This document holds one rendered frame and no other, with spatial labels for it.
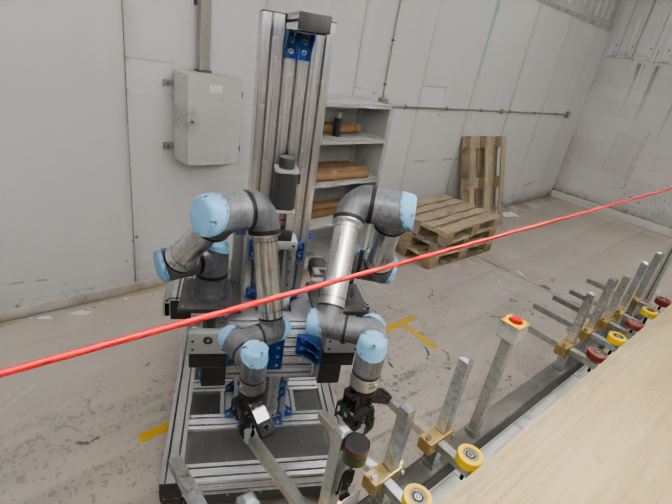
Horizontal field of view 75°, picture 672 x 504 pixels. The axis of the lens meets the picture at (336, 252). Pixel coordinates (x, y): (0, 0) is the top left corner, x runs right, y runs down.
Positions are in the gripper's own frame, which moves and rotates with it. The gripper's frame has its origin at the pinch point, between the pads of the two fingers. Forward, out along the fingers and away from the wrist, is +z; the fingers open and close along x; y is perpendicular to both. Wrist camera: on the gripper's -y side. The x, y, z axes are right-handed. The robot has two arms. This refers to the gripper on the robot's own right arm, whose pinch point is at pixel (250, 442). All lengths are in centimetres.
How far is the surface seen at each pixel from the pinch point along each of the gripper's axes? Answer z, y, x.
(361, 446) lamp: -34, -38, -4
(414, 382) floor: 83, 44, -157
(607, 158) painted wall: -7, 187, -795
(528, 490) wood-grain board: -7, -61, -55
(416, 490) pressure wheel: -8, -43, -26
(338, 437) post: -31.9, -32.2, -2.4
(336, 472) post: -21.1, -33.5, -2.8
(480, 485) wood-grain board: -7, -52, -44
